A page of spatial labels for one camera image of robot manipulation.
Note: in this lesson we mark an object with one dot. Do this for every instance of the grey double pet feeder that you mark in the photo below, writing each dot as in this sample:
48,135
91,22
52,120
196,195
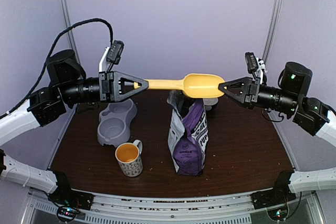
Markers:
114,123

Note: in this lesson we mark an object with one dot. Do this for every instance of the purple pet food bag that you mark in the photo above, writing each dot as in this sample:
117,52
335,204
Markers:
188,134

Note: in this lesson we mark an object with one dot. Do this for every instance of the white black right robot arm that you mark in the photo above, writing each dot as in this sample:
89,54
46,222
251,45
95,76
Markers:
290,98

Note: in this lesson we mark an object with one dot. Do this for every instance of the aluminium corner post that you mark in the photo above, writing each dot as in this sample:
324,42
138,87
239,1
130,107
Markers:
67,21
276,10

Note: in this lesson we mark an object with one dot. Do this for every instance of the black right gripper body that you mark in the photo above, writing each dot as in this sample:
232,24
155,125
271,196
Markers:
252,98

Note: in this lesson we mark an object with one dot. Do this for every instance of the left aluminium corner post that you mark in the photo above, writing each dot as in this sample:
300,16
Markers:
67,21

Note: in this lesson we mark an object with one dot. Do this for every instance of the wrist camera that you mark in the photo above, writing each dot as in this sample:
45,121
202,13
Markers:
251,61
115,52

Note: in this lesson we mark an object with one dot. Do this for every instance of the dark blue white bowl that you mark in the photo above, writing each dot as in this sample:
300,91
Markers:
210,103

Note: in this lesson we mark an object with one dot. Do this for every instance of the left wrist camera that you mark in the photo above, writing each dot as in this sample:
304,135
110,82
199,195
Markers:
115,52

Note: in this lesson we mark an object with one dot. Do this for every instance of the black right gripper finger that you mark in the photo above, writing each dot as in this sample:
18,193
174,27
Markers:
237,97
237,83

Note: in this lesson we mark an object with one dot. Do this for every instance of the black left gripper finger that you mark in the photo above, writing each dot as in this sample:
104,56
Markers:
121,93
120,77

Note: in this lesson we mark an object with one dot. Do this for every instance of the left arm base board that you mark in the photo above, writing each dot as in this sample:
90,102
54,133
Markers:
70,204

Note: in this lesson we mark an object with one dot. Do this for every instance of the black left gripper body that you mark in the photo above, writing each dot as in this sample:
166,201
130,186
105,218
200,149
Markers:
106,86

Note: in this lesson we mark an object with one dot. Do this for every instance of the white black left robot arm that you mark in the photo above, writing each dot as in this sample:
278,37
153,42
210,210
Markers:
68,86

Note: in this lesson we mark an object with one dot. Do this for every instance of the right arm base board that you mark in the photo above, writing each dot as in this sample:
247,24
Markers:
275,202

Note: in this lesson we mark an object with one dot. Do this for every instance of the white mug yellow inside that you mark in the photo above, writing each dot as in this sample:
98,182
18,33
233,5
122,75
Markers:
129,159

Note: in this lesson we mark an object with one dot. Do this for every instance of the aluminium front rail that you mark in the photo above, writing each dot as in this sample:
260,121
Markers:
236,208

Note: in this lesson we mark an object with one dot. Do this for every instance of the yellow plastic scoop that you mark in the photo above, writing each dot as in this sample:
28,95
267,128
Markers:
193,85

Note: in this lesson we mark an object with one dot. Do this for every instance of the right aluminium corner post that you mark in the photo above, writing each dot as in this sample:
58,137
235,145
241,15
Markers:
276,10

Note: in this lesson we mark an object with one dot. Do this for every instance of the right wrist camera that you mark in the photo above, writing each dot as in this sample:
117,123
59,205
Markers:
251,61

